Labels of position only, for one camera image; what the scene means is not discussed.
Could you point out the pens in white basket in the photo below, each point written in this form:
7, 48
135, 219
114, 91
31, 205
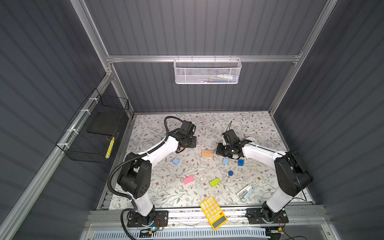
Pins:
220, 79

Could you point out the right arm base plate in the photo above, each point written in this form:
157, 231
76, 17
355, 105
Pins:
265, 216

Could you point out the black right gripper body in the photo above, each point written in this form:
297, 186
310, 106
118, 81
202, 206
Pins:
224, 150

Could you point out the black wire basket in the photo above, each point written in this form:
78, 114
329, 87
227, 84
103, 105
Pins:
102, 117

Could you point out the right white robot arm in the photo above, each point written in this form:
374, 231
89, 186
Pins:
292, 173

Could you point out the wooden block with holes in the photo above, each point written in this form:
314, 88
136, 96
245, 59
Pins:
207, 154

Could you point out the pink block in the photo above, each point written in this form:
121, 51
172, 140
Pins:
188, 179

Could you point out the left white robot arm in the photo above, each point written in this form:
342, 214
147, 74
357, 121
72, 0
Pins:
136, 171

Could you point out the white light-blue stapler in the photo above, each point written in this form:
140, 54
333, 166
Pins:
245, 193

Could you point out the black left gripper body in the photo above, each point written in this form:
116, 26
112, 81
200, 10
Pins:
191, 141

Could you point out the dark blue cube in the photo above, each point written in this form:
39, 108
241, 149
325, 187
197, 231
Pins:
241, 163

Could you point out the yellow marker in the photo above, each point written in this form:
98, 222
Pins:
110, 148

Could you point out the light blue cube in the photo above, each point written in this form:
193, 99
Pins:
176, 161

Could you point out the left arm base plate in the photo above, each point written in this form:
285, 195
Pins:
154, 219

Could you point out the green block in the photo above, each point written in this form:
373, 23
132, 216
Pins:
215, 182

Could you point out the yellow calculator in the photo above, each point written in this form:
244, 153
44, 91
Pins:
213, 213

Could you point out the white wire basket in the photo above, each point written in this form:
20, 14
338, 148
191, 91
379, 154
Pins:
188, 71

